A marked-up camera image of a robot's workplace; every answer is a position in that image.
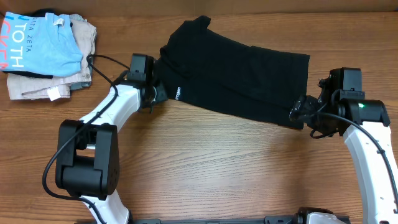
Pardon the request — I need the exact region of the grey folded garment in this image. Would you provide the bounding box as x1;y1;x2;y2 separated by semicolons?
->
70;59;94;91

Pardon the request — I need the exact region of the light blue printed t-shirt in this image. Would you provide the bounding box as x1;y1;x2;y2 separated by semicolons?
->
1;12;82;75

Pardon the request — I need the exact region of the black polo shirt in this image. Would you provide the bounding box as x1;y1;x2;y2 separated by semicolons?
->
154;16;310;129

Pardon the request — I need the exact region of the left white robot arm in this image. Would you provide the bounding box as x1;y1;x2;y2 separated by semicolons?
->
55;80;167;223

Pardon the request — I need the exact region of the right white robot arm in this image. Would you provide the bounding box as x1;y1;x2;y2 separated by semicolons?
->
289;95;397;223

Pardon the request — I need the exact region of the beige folded garment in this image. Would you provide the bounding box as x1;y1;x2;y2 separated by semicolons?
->
7;14;97;100

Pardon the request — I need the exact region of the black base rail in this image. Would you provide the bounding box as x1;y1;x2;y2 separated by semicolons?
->
128;215;308;224

